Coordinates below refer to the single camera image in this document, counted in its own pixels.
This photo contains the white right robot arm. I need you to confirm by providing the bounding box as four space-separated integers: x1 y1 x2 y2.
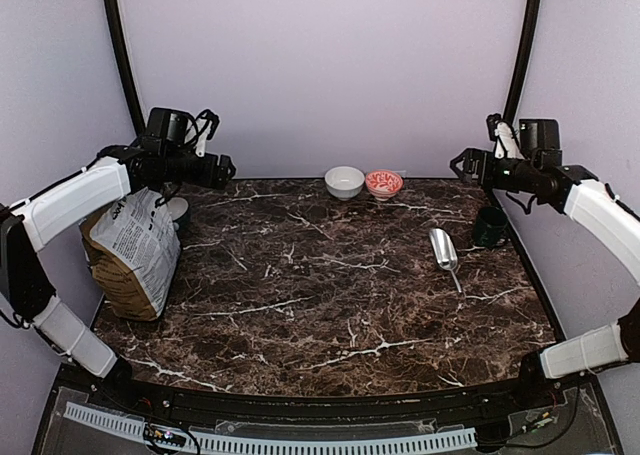
449 148 639 380

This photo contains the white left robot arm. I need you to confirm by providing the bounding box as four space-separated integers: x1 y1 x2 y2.
1 145 236 379

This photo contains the pet food paper bag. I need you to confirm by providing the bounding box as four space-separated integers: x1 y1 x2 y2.
80 188 180 322

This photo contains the dark bowl behind bag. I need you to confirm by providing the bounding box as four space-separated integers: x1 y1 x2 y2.
167 197 191 232

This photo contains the dark green mug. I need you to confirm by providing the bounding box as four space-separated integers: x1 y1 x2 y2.
472 206 508 249

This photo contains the red patterned bowl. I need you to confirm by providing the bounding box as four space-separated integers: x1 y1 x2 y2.
365 170 404 202

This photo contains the metal scoop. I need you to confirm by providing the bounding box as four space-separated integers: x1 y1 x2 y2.
429 228 463 294

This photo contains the white ribbed bowl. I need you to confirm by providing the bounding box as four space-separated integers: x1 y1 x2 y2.
324 166 365 201

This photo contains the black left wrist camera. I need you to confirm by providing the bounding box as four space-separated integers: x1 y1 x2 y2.
144 107 192 145

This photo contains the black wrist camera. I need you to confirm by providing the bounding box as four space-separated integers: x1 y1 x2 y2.
519 119 562 170
144 107 192 145

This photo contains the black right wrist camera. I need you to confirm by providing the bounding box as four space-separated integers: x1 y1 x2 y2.
519 119 562 170

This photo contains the right black frame post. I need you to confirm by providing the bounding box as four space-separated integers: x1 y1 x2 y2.
503 0 541 123

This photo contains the black frame post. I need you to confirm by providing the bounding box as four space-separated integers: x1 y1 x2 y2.
503 0 541 123
103 0 145 135

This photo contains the left black frame post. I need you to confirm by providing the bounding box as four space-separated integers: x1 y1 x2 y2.
103 0 145 135

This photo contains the black front table rail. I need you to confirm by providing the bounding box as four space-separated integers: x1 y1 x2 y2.
92 381 525 426

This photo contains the white slotted cable duct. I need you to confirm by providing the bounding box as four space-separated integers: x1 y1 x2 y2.
63 402 478 454

